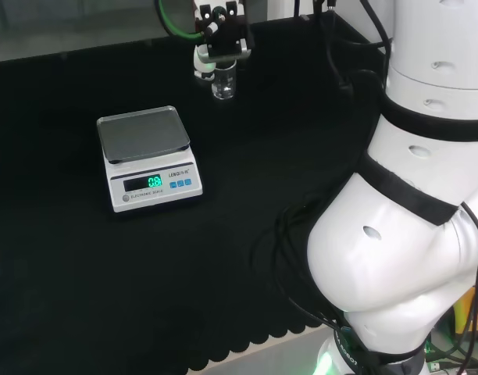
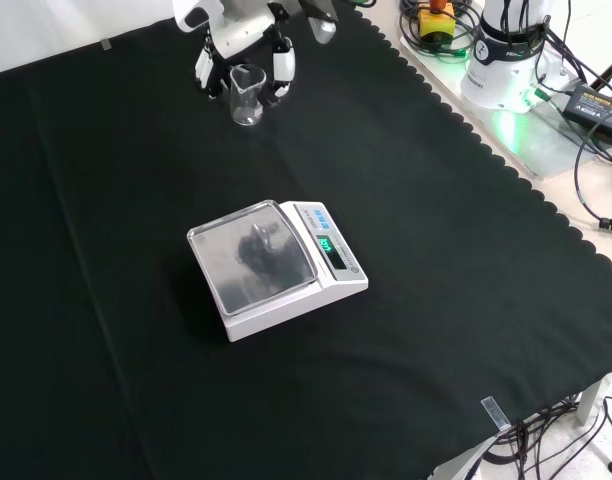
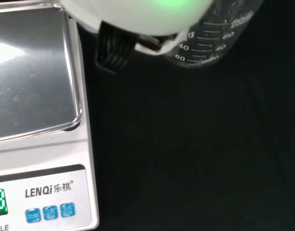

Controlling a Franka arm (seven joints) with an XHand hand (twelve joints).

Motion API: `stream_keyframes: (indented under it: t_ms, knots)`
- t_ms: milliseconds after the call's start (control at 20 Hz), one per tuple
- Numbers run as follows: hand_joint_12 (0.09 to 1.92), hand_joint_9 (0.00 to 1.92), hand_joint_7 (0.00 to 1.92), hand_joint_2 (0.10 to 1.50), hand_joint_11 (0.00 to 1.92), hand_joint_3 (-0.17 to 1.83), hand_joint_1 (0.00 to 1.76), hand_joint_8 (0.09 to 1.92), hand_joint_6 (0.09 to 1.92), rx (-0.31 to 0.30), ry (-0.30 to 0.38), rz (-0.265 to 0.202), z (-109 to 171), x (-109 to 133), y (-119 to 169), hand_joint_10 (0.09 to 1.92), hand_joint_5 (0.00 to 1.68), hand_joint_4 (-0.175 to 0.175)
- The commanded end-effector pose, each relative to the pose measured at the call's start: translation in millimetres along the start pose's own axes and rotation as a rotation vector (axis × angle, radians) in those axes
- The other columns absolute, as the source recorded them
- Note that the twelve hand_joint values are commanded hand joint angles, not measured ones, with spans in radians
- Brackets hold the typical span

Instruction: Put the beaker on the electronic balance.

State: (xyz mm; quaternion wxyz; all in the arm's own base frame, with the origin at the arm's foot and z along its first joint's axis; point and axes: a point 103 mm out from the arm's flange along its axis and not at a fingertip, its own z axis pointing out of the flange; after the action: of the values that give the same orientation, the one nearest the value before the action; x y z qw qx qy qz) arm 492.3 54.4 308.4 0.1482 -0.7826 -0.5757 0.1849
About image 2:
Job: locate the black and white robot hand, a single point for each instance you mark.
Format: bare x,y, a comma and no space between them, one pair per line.
236,30

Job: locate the clear glass beaker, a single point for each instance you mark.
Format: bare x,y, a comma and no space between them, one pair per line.
246,107

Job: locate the white electronic balance steel pan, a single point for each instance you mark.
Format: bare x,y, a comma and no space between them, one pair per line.
281,300

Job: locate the grey tape piece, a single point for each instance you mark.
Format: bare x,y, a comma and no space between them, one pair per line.
106,45

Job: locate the yellow stop button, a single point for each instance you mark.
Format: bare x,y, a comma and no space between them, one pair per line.
436,22

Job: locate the black table cloth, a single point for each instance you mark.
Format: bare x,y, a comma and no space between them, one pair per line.
136,250

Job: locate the black power adapter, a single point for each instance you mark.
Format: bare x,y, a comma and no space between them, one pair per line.
598,107

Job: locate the black tripod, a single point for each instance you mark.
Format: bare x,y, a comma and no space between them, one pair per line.
608,70

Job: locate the clear tape strip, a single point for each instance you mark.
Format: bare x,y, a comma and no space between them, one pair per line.
496,414

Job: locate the white table leg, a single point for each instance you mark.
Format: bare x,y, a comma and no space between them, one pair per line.
593,400

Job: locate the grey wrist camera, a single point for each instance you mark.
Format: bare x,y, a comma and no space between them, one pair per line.
323,27

